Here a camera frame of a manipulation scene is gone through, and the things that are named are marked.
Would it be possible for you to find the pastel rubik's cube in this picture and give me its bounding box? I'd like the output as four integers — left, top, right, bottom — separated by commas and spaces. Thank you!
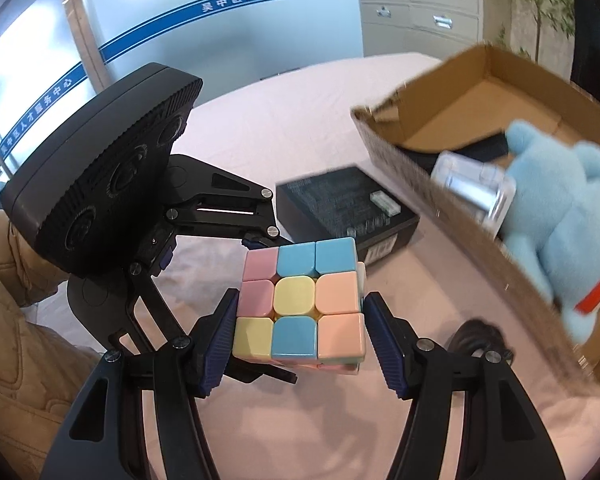
233, 237, 366, 375

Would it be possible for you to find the tan jacket left forearm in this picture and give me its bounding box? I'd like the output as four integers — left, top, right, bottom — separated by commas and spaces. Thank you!
0, 210, 99, 479

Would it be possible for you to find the black cat figurine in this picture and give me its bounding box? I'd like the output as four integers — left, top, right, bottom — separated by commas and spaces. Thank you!
446, 318, 515, 362

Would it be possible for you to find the black product box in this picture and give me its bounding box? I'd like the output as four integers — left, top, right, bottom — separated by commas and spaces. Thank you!
275, 166, 419, 266

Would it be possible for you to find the blue plush toy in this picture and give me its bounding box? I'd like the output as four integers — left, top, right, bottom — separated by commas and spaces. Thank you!
502, 120, 600, 344

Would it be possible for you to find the brown cardboard box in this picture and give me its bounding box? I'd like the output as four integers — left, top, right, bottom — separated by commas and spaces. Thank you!
351, 44, 600, 396

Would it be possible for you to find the white filing cabinet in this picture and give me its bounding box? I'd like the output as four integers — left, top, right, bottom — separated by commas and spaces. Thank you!
360, 0, 483, 60

